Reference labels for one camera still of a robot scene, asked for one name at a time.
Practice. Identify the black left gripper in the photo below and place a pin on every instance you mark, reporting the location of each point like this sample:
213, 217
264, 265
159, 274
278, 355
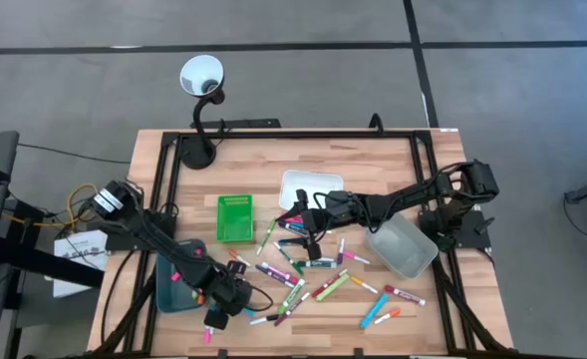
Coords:
233, 294

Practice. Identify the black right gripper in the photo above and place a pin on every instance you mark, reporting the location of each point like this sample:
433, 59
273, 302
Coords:
345, 205

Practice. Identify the pink highlighter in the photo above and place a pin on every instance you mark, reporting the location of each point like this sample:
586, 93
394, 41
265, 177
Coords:
293, 219
176, 275

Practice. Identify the blue whiteboard marker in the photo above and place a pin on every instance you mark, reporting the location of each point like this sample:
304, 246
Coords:
293, 228

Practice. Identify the orange highlighter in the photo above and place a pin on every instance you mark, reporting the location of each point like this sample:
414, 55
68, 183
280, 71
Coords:
201, 298

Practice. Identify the blue highlighter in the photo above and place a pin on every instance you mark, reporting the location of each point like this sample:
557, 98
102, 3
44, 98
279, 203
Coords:
374, 310
248, 312

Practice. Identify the blue thin marker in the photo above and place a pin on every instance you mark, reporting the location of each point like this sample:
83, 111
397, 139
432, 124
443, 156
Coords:
284, 243

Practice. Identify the orange small marker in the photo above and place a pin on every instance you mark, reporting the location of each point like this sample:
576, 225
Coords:
386, 316
239, 257

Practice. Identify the green thin marker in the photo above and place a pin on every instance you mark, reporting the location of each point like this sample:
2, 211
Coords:
288, 258

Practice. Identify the dark green whiteboard marker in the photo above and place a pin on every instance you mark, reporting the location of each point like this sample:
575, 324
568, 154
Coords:
317, 264

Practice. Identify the white plastic bin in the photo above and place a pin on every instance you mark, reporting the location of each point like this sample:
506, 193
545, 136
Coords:
318, 182

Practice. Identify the purple small marker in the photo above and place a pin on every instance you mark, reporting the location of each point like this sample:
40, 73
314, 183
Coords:
341, 251

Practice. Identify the slim green highlighter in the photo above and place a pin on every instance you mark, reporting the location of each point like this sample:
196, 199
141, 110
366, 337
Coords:
266, 236

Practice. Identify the black small marker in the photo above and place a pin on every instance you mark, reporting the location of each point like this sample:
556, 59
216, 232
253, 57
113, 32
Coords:
263, 319

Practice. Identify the pink small marker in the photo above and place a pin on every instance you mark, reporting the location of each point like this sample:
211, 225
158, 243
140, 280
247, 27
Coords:
356, 257
206, 334

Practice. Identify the purple thin marker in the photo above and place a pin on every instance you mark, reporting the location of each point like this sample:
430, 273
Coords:
272, 275

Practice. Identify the teal plastic bin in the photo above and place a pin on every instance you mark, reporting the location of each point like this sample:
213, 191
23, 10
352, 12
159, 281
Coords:
171, 294

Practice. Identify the magenta whiteboard marker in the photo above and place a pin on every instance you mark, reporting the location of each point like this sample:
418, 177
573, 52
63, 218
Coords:
280, 272

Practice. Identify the red thin marker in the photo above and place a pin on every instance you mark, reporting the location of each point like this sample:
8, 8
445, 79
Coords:
329, 283

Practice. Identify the light green highlighter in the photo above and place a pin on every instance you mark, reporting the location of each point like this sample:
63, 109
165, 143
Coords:
333, 287

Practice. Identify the green plastic mesh basket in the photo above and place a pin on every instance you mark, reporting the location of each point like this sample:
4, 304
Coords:
234, 219

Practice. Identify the clear plastic bin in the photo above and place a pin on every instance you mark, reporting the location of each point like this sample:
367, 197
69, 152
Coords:
402, 244

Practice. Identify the red whiteboard marker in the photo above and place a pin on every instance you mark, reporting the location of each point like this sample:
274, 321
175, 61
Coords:
405, 295

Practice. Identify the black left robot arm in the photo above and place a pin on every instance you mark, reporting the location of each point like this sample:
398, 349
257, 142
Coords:
168, 244

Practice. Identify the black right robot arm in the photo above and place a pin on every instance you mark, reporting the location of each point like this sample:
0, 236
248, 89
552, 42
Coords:
407, 194

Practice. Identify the black power strip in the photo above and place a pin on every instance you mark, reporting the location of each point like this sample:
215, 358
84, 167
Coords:
243, 123

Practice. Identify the black gooseneck desk lamp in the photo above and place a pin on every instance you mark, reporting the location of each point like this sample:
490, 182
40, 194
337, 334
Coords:
201, 149

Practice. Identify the white paper sheet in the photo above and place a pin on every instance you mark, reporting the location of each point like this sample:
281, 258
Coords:
79, 249

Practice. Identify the black desk stand beam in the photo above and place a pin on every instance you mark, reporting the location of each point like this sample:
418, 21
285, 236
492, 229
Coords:
49, 259

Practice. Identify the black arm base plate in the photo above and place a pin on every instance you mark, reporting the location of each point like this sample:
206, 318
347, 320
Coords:
467, 234
123, 242

